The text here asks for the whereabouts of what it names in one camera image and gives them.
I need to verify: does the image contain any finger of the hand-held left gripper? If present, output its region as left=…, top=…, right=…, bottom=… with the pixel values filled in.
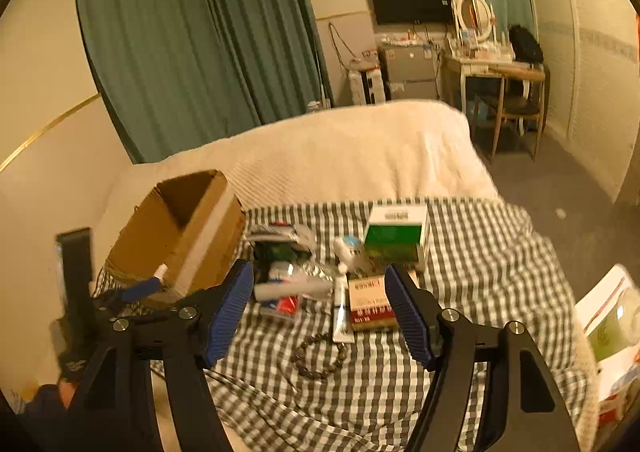
left=95, top=276, right=166, bottom=313

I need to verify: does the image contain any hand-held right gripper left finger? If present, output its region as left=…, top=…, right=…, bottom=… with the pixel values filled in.
left=65, top=259, right=256, bottom=452

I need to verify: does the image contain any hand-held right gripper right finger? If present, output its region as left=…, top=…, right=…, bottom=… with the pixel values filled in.
left=384, top=262, right=581, bottom=452

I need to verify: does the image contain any red and white box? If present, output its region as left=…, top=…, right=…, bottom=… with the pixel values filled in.
left=347, top=276, right=402, bottom=333

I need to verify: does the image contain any red small packet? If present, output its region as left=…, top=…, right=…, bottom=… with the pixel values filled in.
left=259, top=296, right=302, bottom=319

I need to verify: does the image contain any white ointment tube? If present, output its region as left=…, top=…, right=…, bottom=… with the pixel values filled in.
left=332, top=274, right=357, bottom=344

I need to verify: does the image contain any white toothpaste tube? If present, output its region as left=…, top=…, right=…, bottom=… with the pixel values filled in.
left=254, top=278, right=335, bottom=303

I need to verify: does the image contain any green snack packet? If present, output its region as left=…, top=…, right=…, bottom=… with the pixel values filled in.
left=252, top=241, right=297, bottom=263

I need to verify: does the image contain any brown cardboard box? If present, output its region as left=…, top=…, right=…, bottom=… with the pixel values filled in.
left=105, top=169, right=247, bottom=309

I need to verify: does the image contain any green and white box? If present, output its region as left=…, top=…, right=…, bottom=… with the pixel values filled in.
left=362, top=204, right=432, bottom=273

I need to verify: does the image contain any small white bottle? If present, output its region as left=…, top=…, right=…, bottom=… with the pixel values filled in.
left=333, top=235, right=366, bottom=275

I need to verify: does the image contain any dark bead bracelet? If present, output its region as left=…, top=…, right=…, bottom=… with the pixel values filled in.
left=293, top=334, right=349, bottom=381

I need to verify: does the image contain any silver foil blister pack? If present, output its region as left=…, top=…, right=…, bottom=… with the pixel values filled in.
left=295, top=261, right=337, bottom=283

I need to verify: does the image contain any silver white sachet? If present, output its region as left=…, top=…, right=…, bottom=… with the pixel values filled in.
left=249, top=221, right=317, bottom=249

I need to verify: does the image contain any person's left hand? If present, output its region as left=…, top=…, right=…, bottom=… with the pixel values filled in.
left=56, top=346, right=93, bottom=390

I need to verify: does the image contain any grey checkered cloth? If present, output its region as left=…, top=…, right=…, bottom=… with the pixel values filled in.
left=150, top=199, right=597, bottom=452

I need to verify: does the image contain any cream quilted blanket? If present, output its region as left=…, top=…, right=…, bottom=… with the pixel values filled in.
left=94, top=99, right=501, bottom=257

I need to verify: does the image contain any white shopping bag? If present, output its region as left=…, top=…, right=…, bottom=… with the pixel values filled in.
left=574, top=263, right=640, bottom=429

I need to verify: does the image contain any white side shelf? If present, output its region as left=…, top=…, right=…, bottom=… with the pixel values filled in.
left=349, top=59, right=387, bottom=107

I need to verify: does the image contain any wooden chair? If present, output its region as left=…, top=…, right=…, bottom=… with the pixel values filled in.
left=472, top=64, right=547, bottom=161

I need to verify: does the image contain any grey small fridge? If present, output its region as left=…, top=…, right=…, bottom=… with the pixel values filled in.
left=377, top=42, right=444, bottom=103

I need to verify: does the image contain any white dressing table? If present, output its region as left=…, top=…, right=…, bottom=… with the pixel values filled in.
left=442, top=52, right=547, bottom=119

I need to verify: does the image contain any black bag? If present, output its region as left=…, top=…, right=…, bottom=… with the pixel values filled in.
left=508, top=24, right=545, bottom=64

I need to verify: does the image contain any white oval mirror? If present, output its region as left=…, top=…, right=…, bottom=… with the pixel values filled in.
left=456, top=0, right=494, bottom=44

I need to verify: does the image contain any black television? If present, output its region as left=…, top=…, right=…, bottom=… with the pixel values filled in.
left=369, top=0, right=455, bottom=26

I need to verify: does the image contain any white louvred wardrobe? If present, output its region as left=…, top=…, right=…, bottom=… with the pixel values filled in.
left=517, top=0, right=640, bottom=207

